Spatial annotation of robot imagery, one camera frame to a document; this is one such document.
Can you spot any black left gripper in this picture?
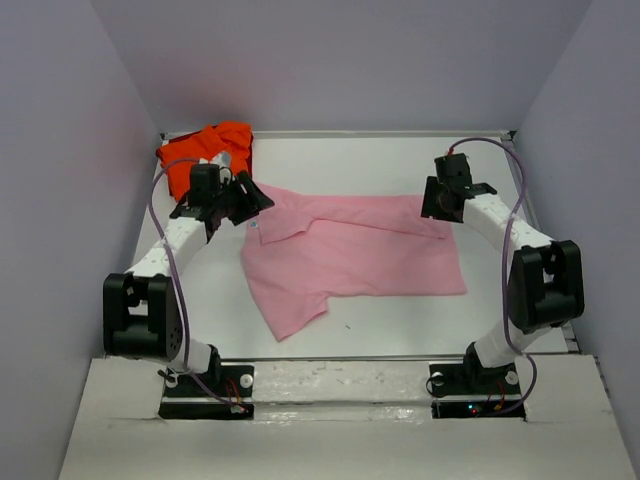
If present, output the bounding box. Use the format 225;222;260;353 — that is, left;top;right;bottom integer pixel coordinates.
213;172;274;227

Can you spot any pink t shirt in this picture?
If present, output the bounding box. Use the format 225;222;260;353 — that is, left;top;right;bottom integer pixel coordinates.
241;185;467;341

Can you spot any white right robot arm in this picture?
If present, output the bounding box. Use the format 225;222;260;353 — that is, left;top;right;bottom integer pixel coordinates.
421;176;585;392

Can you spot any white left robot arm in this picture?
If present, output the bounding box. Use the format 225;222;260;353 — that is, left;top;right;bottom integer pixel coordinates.
102;163;274;395

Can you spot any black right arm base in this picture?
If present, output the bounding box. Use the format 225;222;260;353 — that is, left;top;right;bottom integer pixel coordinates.
425;363;526;420

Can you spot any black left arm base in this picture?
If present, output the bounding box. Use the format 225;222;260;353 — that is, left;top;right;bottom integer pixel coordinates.
158;363;255;421

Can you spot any orange t shirt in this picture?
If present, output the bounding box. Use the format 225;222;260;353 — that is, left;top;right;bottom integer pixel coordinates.
155;120;254;201

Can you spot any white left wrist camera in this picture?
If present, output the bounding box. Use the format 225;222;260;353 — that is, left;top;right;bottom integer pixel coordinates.
198;151;232;168

